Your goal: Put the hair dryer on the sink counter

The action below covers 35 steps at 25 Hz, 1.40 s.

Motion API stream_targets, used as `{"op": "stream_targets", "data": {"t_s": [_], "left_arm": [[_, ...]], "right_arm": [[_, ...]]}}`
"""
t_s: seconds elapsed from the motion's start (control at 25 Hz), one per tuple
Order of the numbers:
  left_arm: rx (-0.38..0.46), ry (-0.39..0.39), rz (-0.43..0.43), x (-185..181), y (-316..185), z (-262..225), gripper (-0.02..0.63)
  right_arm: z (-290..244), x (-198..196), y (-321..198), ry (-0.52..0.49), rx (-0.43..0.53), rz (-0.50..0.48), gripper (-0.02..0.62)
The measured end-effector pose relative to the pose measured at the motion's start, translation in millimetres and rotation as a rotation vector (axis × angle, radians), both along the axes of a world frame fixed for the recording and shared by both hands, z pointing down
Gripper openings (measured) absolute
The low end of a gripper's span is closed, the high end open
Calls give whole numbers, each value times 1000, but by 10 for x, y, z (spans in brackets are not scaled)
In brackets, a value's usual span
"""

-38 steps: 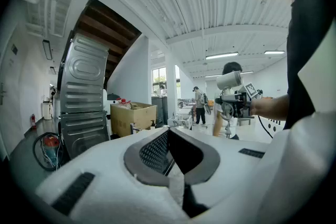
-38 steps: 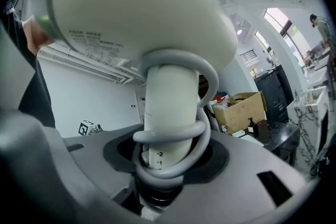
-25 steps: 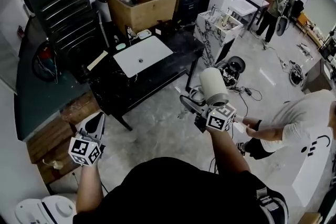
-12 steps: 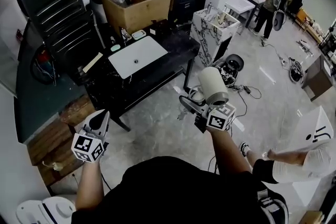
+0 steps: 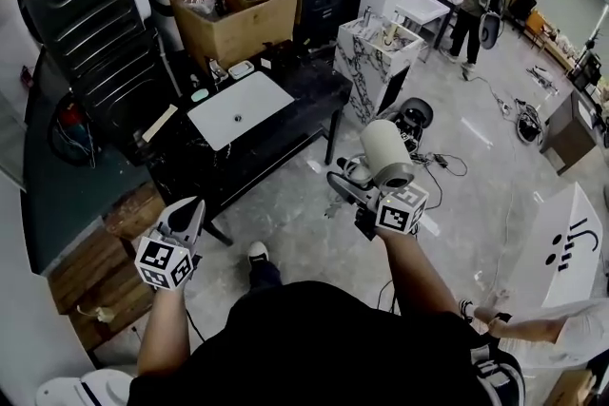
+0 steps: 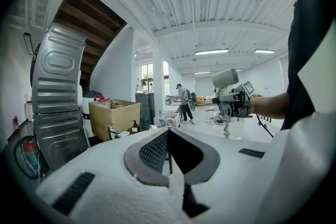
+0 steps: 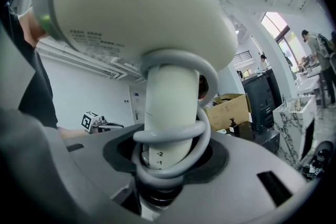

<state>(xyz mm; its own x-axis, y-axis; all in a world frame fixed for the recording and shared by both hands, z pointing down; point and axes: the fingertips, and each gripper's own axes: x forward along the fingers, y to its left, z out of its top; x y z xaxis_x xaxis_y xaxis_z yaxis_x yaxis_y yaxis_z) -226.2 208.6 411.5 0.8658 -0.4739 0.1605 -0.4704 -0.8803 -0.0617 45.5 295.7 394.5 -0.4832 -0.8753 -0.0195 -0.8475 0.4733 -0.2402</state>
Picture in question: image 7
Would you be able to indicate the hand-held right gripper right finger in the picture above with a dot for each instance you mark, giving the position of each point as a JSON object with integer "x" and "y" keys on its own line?
{"x": 236, "y": 191}

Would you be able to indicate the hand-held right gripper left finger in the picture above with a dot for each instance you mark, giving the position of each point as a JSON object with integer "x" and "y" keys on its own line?
{"x": 86, "y": 170}

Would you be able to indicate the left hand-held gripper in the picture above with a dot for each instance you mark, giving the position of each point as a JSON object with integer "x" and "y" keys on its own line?
{"x": 89, "y": 120}

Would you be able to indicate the person's left forearm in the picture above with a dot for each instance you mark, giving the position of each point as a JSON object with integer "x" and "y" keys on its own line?
{"x": 71, "y": 133}

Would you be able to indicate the white door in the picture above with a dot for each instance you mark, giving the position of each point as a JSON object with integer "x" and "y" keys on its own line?
{"x": 136, "y": 107}

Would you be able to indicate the black patterned gadget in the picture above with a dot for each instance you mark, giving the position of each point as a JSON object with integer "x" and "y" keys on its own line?
{"x": 312, "y": 171}

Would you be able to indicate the brown cardboard box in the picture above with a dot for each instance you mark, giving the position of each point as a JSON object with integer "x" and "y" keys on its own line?
{"x": 228, "y": 110}

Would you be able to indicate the marble pattern cabinet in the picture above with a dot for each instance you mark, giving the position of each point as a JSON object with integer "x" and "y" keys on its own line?
{"x": 291, "y": 126}

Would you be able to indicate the person's black shirt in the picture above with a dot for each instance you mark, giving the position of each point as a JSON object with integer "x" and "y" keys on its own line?
{"x": 31, "y": 86}

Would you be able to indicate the black round device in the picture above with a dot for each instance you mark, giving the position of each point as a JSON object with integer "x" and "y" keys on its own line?
{"x": 324, "y": 152}

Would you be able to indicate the black tall cabinet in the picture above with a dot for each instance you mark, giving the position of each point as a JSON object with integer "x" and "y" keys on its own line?
{"x": 260, "y": 97}

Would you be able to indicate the arched window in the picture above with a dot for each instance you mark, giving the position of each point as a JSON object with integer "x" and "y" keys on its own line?
{"x": 274, "y": 25}

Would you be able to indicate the white wall pipes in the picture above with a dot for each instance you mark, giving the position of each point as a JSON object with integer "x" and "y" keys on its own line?
{"x": 86, "y": 59}

